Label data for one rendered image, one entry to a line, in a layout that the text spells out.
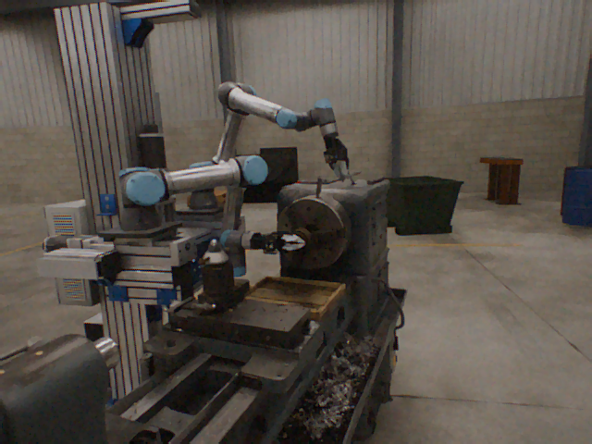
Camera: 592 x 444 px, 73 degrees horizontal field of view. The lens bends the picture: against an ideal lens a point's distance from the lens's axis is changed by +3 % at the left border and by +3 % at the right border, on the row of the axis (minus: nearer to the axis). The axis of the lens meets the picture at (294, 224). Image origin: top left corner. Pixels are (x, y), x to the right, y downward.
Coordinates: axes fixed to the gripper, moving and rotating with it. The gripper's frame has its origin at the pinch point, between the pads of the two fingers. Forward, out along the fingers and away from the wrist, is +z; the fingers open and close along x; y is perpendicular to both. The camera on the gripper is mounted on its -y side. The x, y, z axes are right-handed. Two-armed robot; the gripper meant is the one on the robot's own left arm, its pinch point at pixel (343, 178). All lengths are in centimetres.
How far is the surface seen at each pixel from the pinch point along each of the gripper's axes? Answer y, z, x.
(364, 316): 2, 64, -6
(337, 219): 18.0, 15.2, -1.4
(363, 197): 1.6, 10.0, 7.4
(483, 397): -58, 142, 29
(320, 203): 17.9, 7.2, -6.7
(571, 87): -1116, -60, 303
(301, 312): 70, 34, -1
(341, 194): 0.9, 6.5, -2.3
